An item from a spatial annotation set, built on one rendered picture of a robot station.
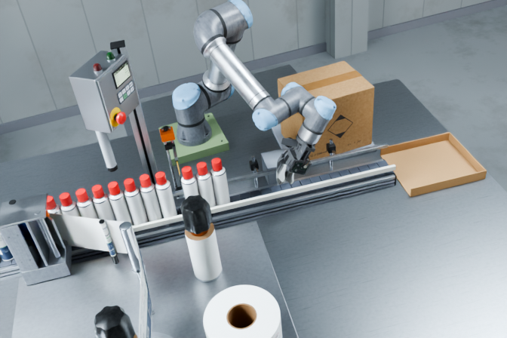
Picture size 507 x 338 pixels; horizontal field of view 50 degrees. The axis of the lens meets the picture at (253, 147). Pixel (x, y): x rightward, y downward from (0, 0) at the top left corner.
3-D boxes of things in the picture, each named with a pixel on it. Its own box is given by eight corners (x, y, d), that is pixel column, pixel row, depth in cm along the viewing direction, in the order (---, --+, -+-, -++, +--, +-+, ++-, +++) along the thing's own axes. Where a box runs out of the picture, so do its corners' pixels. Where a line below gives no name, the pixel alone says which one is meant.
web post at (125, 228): (131, 274, 175) (118, 232, 163) (130, 263, 178) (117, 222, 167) (145, 270, 175) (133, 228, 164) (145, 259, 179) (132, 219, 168)
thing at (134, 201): (134, 231, 190) (121, 188, 177) (133, 222, 194) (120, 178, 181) (149, 228, 190) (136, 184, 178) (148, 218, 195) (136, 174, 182)
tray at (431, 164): (410, 197, 198) (411, 188, 196) (379, 155, 219) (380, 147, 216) (485, 179, 203) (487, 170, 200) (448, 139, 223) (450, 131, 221)
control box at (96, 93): (85, 130, 170) (67, 76, 159) (115, 100, 182) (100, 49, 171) (113, 134, 167) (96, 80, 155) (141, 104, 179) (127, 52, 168)
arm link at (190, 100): (170, 117, 230) (164, 90, 221) (196, 103, 236) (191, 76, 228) (187, 128, 222) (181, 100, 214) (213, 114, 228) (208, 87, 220)
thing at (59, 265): (26, 285, 174) (-4, 228, 159) (29, 256, 185) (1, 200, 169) (71, 275, 176) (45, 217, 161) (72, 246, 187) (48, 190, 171)
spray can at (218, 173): (216, 210, 194) (209, 166, 182) (216, 201, 199) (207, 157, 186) (231, 208, 195) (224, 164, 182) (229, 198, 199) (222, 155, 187)
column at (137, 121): (154, 209, 205) (110, 48, 165) (153, 201, 209) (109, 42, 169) (166, 206, 206) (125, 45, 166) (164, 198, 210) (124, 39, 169)
